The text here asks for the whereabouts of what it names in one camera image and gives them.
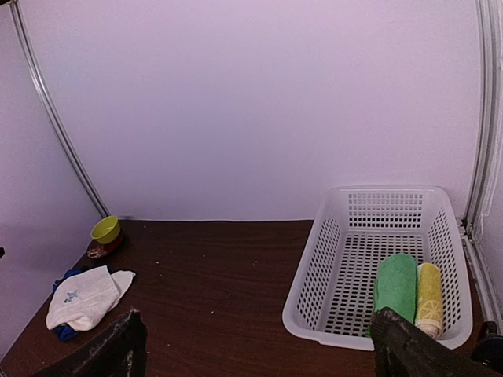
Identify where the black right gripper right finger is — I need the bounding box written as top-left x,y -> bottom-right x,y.
371,307 -> 502,376

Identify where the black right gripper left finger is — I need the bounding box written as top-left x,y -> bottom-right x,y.
35,309 -> 148,377

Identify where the white towel with blue emblem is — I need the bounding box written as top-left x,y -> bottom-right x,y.
46,265 -> 136,331

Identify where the blue microfiber towel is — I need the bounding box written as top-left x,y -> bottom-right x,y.
51,269 -> 89,342

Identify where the rolled green towel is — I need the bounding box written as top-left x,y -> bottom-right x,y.
373,254 -> 417,323

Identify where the white perforated plastic basket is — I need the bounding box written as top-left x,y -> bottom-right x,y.
282,185 -> 472,350

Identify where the red floral ceramic bowl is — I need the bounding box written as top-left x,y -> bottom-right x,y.
86,230 -> 125,259

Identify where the lime green plastic bowl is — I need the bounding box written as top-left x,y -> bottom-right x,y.
90,216 -> 121,244

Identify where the left aluminium frame post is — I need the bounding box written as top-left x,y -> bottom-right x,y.
7,1 -> 110,218

